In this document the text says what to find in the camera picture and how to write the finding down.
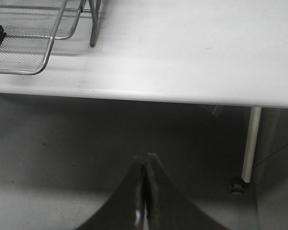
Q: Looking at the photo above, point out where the silver mesh tray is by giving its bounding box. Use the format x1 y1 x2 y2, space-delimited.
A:
0 0 67 75
0 0 85 39

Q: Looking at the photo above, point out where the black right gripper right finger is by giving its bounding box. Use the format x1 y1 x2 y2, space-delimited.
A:
144 153 227 230

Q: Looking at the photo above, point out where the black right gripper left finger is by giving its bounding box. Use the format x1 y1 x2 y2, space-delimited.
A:
77 156 144 230

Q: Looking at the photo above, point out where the silver wire rack frame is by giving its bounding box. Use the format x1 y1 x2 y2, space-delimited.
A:
83 0 101 47

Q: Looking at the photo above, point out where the white table leg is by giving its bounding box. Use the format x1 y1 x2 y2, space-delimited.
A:
229 106 262 195

